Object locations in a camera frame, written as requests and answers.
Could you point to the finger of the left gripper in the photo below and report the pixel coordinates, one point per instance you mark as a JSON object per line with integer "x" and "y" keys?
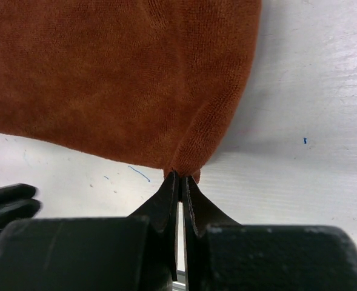
{"x": 16, "y": 192}
{"x": 20, "y": 209}

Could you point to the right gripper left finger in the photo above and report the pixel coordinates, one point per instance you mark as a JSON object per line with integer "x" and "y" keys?
{"x": 136, "y": 252}

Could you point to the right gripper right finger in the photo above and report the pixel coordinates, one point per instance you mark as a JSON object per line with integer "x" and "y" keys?
{"x": 222, "y": 254}

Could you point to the rust orange towel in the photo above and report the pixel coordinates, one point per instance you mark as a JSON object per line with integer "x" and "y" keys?
{"x": 151, "y": 83}

